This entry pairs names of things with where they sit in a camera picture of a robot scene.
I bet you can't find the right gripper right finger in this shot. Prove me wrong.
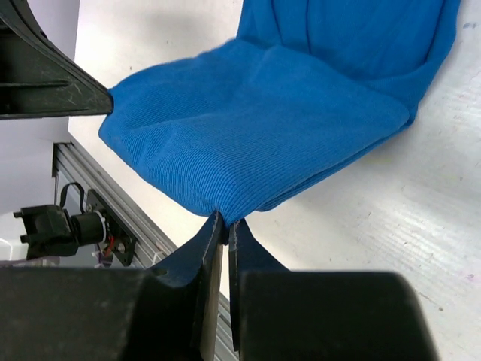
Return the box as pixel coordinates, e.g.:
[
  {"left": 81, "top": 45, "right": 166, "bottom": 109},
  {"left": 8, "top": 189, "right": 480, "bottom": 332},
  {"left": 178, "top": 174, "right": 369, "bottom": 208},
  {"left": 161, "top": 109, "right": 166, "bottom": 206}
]
[{"left": 228, "top": 220, "right": 438, "bottom": 360}]

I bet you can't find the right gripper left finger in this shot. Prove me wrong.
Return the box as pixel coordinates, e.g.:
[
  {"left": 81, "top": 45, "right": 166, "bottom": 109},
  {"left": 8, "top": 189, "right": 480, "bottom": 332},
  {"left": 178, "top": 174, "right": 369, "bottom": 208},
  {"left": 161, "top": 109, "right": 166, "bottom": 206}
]
[{"left": 1, "top": 213, "right": 224, "bottom": 360}]

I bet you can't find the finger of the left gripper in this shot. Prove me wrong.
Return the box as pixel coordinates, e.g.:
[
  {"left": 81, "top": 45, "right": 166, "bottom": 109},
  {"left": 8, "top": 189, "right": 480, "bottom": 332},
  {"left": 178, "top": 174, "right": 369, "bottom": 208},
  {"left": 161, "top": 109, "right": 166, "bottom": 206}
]
[{"left": 1, "top": 1, "right": 113, "bottom": 120}]

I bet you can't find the blue tank top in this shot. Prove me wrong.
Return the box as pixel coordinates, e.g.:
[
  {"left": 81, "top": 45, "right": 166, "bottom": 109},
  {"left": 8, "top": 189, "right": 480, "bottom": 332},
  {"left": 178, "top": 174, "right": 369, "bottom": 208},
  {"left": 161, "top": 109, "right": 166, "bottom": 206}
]
[{"left": 99, "top": 1, "right": 460, "bottom": 223}]

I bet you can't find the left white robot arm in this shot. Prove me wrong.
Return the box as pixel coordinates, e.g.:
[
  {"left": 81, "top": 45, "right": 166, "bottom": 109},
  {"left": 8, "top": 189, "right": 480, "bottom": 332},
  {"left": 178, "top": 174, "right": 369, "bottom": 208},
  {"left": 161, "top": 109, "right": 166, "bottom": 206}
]
[{"left": 1, "top": 1, "right": 113, "bottom": 264}]

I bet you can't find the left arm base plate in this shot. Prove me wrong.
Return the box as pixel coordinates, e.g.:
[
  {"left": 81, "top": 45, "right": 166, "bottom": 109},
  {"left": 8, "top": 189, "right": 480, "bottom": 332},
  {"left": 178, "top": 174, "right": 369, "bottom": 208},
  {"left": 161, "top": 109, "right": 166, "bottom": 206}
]
[{"left": 86, "top": 189, "right": 138, "bottom": 268}]

